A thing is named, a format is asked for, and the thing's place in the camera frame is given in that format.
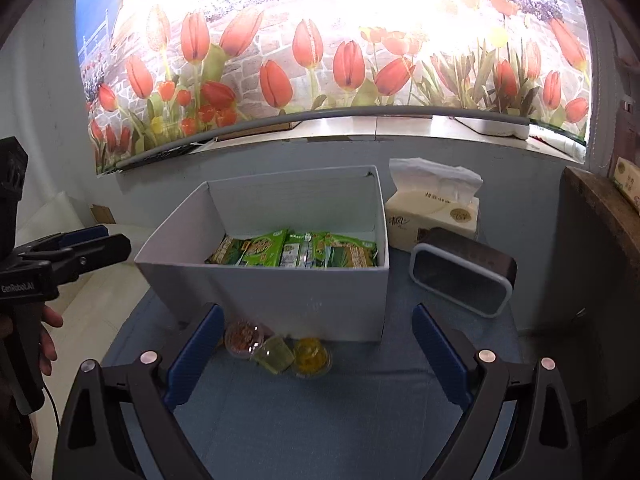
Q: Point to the small dark green snack packet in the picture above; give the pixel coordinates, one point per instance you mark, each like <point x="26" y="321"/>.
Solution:
<point x="229" y="252"/>

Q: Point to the beige patterned carton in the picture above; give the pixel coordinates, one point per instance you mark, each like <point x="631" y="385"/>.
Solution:
<point x="626" y="178"/>

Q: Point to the tulip flower wall poster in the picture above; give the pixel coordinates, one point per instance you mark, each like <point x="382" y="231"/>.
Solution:
<point x="159" y="71"/>

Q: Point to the green snack bag white label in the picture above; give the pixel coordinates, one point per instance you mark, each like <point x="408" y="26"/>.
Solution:
<point x="305" y="250"/>

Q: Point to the green snack bag back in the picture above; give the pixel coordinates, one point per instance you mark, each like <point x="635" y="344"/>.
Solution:
<point x="349" y="252"/>

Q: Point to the cream leather sofa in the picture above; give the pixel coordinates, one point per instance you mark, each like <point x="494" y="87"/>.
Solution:
<point x="94" y="302"/>

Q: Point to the white framed black speaker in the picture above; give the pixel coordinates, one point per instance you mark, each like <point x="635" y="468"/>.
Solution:
<point x="466" y="272"/>

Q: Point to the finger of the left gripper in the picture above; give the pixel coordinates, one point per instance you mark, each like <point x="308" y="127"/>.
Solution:
<point x="90" y="254"/>
<point x="59" y="241"/>

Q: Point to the red jelly cup front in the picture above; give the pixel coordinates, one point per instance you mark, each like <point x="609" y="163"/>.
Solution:
<point x="242" y="338"/>

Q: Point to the person left hand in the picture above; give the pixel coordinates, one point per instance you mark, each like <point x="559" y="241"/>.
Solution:
<point x="48" y="353"/>

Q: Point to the tissue pack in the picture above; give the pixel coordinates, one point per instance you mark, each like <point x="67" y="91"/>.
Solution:
<point x="430" y="195"/>

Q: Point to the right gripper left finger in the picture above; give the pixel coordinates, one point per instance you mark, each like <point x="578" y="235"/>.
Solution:
<point x="93" y="440"/>

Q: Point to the pale green jelly cup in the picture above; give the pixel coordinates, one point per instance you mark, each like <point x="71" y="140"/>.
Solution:
<point x="274" y="355"/>

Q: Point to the yellow jelly cup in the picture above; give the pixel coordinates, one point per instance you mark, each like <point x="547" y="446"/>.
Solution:
<point x="311" y="358"/>

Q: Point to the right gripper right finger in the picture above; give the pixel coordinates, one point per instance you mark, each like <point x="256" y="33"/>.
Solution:
<point x="541" y="442"/>

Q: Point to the white cardboard box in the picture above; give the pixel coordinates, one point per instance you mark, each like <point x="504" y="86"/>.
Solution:
<point x="336" y="304"/>

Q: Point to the large green seaweed bag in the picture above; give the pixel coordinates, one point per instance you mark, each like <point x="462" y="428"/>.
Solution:
<point x="265" y="250"/>

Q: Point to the blue tablecloth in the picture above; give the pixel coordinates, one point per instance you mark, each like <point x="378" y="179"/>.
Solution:
<point x="378" y="413"/>

